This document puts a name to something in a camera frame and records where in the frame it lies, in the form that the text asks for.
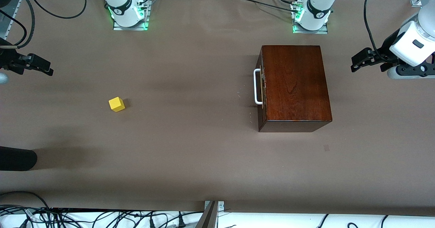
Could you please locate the silver corner bracket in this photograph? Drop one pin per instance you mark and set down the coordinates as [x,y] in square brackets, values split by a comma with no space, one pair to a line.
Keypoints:
[221,206]

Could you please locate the dark grey metal beam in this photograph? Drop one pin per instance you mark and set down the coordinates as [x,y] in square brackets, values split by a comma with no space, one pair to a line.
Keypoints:
[208,217]

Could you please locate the brown table cover sheet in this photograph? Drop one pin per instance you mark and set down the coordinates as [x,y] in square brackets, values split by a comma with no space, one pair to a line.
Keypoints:
[204,170]

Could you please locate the black power plug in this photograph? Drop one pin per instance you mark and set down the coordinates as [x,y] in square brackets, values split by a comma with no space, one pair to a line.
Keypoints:
[181,222]
[152,223]

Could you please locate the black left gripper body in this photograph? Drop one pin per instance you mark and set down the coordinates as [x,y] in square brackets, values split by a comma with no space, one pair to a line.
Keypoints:
[386,49]

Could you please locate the dark brown wooden drawer cabinet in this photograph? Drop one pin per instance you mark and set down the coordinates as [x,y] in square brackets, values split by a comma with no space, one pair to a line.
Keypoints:
[295,85]

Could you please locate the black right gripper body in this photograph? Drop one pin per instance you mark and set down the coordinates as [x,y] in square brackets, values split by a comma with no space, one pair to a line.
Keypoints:
[7,58]

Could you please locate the yellow cube block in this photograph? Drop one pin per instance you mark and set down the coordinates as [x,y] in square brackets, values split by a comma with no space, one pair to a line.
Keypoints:
[117,104]

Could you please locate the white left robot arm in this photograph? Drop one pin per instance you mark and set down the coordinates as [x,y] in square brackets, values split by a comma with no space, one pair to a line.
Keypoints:
[319,3]

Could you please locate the black cylinder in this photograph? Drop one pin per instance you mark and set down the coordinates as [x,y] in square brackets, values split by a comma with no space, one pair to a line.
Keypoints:
[17,159]

